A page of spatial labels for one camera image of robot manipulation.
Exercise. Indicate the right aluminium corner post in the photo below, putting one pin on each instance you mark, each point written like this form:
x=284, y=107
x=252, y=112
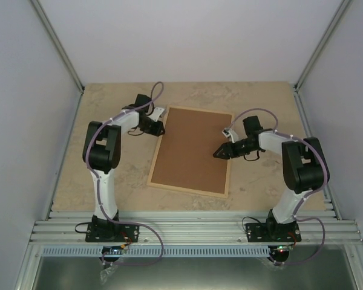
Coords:
x=324, y=40

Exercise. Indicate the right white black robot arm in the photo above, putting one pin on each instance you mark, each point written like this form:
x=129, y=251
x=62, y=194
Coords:
x=304, y=170

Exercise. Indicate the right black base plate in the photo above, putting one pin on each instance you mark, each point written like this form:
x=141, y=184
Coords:
x=261, y=232

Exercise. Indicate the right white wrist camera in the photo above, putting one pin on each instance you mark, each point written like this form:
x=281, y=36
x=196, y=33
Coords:
x=230, y=134

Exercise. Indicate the right control board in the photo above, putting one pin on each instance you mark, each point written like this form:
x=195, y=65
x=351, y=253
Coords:
x=282, y=248

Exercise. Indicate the right side aluminium rail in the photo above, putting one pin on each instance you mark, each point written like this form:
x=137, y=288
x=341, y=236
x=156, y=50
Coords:
x=325, y=188

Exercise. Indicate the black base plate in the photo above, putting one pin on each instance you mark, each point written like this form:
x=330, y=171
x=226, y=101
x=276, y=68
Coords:
x=122, y=233
x=261, y=232

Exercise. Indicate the control board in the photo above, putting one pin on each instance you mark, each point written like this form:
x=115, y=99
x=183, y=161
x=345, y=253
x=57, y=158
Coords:
x=115, y=250
x=282, y=248

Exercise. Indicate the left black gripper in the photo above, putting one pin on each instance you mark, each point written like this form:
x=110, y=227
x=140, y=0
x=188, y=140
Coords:
x=156, y=131

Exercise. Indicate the light wooden picture frame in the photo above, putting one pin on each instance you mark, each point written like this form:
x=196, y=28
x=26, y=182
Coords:
x=149, y=181

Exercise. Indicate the grey slotted cable duct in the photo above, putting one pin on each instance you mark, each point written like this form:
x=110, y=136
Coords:
x=155, y=251

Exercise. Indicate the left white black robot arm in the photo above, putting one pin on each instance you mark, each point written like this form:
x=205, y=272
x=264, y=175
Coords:
x=102, y=153

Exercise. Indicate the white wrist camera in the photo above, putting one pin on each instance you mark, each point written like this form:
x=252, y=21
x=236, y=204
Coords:
x=157, y=113
x=230, y=134

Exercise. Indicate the aluminium corner post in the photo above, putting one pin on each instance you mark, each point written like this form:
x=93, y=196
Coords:
x=324, y=40
x=41, y=14

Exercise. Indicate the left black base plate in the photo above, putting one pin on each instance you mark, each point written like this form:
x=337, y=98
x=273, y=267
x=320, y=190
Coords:
x=122, y=233

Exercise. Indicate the brown backing board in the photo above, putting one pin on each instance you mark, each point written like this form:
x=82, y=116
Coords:
x=190, y=151

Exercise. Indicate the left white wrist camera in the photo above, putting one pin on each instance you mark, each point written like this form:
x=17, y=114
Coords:
x=157, y=113

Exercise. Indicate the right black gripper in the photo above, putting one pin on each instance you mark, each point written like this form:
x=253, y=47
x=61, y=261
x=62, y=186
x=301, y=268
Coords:
x=227, y=147

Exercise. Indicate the aluminium rail bed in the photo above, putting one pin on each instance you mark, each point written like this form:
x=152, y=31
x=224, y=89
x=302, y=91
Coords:
x=194, y=227

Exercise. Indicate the left aluminium corner post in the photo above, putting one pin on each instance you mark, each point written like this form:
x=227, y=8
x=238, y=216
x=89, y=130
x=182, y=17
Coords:
x=41, y=14

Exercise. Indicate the left control board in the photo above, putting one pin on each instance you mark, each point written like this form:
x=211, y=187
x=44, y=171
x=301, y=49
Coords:
x=115, y=250

